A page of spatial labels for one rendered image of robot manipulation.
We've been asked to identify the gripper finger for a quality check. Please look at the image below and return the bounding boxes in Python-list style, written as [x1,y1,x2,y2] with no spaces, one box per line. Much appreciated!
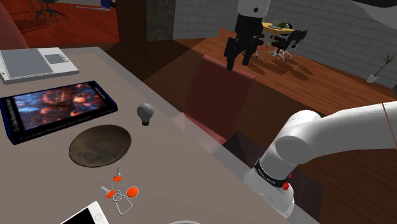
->
[223,36,242,71]
[242,41,260,67]

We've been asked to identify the black office chair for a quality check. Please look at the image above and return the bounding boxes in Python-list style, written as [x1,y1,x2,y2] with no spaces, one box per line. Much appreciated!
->
[266,29,309,62]
[251,32,266,59]
[34,0,70,23]

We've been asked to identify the yellow round table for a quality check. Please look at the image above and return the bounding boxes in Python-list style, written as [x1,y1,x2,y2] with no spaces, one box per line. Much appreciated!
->
[261,20,296,36]

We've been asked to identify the grey light bulb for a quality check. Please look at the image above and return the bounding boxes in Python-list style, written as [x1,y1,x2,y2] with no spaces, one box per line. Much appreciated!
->
[136,102,155,127]

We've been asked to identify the potted plant in white pot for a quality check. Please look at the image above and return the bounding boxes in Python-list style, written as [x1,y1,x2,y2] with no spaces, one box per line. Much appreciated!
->
[366,53,397,84]

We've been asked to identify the brown round plate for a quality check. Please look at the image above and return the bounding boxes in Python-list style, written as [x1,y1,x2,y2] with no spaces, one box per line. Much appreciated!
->
[68,124,132,169]

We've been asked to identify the dark blue book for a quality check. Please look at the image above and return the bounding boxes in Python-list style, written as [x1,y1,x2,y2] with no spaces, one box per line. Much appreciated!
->
[0,80,118,146]

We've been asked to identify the grey white laptop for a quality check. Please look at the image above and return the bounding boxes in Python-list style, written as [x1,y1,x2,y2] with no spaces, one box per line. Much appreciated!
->
[0,46,80,85]

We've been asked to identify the white smartphone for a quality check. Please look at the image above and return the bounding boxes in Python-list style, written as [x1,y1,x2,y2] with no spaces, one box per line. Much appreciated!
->
[60,200,110,224]

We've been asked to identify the orange capped keys on ring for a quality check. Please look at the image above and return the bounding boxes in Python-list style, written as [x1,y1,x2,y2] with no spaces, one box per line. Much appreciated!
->
[99,166,140,216]

